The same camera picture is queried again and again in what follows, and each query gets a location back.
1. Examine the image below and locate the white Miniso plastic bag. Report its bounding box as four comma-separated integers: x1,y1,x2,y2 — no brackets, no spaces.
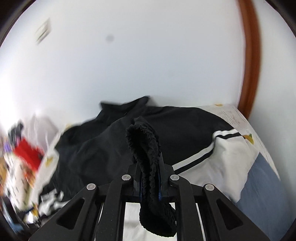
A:
22,115,62,152

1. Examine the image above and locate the brown wooden door frame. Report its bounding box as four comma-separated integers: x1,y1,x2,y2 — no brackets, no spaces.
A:
238,0,261,118

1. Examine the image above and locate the white wall light switch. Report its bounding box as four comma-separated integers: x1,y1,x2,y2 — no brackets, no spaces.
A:
35,19,51,44

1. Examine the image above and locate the black white blue jacket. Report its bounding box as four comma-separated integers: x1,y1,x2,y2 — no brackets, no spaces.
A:
36,96,290,238

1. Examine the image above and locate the red paper gift bag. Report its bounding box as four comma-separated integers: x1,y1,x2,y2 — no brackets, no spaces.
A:
14,138,44,172

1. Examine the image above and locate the fruit print mattress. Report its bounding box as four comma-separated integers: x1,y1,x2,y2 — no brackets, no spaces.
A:
21,103,282,241

